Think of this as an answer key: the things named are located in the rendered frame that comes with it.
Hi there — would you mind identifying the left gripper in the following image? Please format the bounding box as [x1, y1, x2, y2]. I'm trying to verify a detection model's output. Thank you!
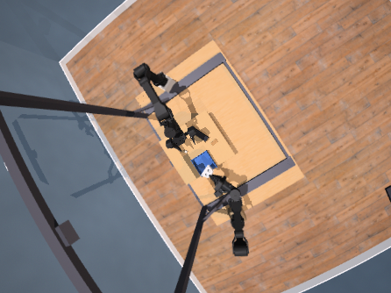
[166, 125, 196, 151]

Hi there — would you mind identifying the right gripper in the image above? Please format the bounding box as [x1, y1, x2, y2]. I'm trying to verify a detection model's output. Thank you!
[209, 175, 233, 193]

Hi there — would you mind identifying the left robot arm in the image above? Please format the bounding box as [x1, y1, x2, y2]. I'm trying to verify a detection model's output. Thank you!
[133, 63, 187, 146]

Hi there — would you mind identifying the blue open tray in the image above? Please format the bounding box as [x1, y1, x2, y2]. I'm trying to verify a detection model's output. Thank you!
[192, 150, 217, 175]

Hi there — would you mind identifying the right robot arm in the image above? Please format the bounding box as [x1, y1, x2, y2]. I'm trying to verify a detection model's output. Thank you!
[214, 186, 249, 256]

